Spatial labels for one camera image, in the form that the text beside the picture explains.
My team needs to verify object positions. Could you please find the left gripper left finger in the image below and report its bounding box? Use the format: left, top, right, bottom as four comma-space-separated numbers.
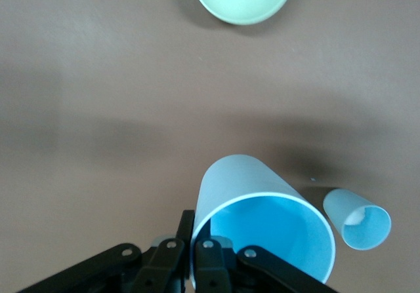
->
16, 209, 196, 293

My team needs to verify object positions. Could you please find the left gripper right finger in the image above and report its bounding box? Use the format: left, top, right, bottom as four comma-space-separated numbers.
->
194, 239, 339, 293

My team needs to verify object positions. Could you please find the light blue plastic cup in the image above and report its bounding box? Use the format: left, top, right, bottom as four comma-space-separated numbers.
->
190, 154, 337, 290
322, 188, 392, 251

